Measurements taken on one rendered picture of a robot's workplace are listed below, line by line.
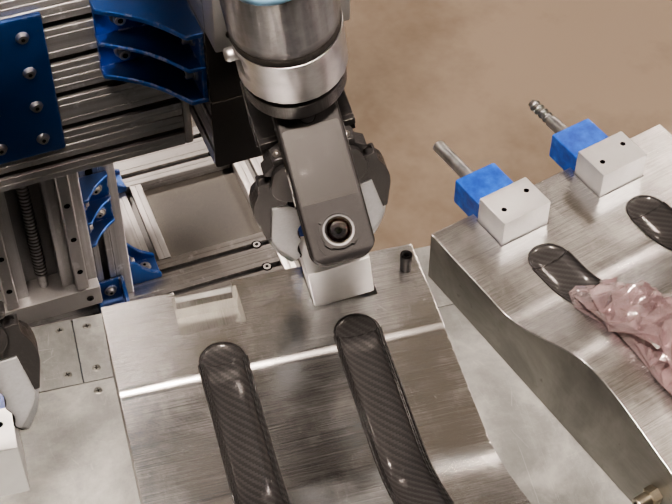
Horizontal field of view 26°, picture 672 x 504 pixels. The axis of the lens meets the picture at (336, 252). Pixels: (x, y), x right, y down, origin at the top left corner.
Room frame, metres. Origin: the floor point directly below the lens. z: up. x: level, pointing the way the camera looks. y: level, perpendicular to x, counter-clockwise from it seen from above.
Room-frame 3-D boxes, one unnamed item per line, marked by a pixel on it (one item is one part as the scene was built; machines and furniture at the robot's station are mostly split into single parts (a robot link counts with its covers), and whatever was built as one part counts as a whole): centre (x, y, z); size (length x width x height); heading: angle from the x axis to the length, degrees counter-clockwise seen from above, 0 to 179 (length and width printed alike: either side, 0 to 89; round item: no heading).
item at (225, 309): (0.74, 0.10, 0.87); 0.05 x 0.05 x 0.04; 15
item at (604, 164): (0.97, -0.22, 0.86); 0.13 x 0.05 x 0.05; 32
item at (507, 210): (0.91, -0.13, 0.86); 0.13 x 0.05 x 0.05; 32
